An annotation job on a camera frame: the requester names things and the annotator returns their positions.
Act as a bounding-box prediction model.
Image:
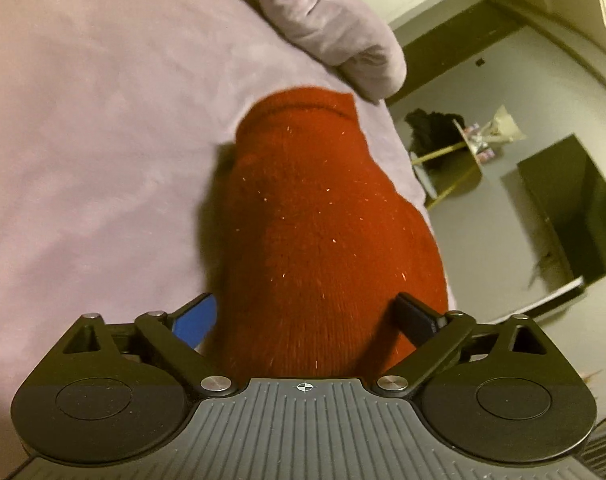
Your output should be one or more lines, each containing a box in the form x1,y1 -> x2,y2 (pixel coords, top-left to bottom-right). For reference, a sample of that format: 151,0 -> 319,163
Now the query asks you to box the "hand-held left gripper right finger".
377,292 -> 560,396

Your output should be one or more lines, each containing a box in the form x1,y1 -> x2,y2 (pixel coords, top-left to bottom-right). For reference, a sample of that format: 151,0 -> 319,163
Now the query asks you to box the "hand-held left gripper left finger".
58,293 -> 234,396

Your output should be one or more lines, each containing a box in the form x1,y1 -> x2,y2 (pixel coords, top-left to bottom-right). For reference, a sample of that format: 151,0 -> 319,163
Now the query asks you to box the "red knitted sock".
217,87 -> 450,379

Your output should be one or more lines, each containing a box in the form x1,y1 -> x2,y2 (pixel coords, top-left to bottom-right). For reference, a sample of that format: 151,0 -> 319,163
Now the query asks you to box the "small table with yellow legs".
409,120 -> 484,211

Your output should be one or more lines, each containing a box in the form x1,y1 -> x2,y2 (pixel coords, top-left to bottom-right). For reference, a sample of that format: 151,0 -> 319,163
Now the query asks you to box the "black cloth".
404,108 -> 468,157

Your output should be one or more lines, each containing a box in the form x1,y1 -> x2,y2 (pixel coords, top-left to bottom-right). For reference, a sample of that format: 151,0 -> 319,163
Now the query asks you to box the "white paper bag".
467,105 -> 528,165

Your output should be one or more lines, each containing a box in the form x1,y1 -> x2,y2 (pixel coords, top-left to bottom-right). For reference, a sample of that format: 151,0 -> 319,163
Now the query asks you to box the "purple bedsheet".
0,0 -> 452,413

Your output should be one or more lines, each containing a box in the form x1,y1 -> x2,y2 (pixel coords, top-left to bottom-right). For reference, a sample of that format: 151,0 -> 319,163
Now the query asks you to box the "crumpled purple blanket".
215,0 -> 408,105

